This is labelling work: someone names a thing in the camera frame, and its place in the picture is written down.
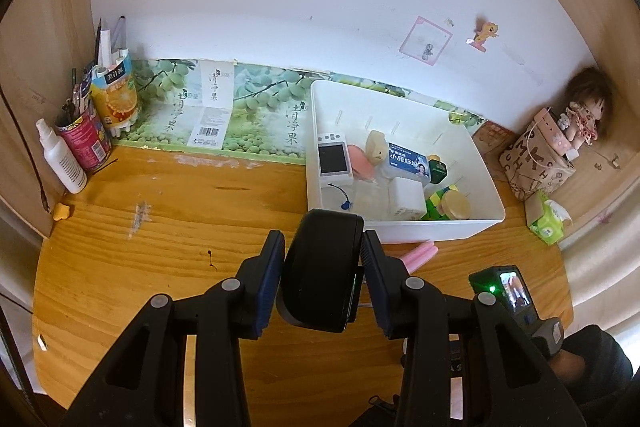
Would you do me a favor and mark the green printed cardboard panel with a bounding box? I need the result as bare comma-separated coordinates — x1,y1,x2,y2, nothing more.
112,58,488,186

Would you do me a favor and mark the white plastic storage bin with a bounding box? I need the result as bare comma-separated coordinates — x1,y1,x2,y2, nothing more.
306,81,506,244

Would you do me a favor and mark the pink framed wall sticker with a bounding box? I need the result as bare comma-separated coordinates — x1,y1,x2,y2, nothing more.
399,16,452,66

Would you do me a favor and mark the blue white medicine box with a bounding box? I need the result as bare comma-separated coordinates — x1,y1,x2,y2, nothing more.
382,143,431,185

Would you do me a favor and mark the pink flat toy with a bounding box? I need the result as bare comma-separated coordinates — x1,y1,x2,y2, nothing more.
347,144,376,182

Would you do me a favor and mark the white digital camera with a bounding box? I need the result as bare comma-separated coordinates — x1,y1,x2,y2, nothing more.
317,131,354,186

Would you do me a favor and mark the pink case on bag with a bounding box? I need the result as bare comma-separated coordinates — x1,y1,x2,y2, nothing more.
534,108,579,161

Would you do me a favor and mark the black oval case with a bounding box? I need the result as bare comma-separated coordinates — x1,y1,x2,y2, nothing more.
277,209,363,334

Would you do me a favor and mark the letter print fabric bag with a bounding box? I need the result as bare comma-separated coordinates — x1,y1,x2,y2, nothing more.
499,124,576,202

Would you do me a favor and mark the red pen can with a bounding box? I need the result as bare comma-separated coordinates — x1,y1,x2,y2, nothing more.
56,108,112,172

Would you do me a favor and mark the brown haired doll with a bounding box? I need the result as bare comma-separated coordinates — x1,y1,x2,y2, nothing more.
558,67,613,161

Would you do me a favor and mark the green tissue pack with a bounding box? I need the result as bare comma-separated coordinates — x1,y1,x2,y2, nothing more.
524,190,573,246

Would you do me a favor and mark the small yellow floor toy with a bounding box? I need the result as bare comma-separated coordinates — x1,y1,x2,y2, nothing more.
52,202,70,222

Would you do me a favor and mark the white spray bottle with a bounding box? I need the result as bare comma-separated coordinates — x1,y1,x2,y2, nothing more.
36,118,88,194

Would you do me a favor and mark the pink hair clip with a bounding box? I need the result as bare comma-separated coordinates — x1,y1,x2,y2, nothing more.
400,241,438,274

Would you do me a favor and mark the orange juice carton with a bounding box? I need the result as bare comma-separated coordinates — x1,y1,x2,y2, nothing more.
91,49,139,138

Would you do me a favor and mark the white square box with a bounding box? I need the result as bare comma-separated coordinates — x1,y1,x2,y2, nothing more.
388,176,426,221

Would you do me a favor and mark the yellow pony wall sticker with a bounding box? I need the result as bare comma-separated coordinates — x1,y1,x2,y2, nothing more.
466,22,499,52

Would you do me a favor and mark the green small bottle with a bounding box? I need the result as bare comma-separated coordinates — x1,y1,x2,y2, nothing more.
427,155,448,184

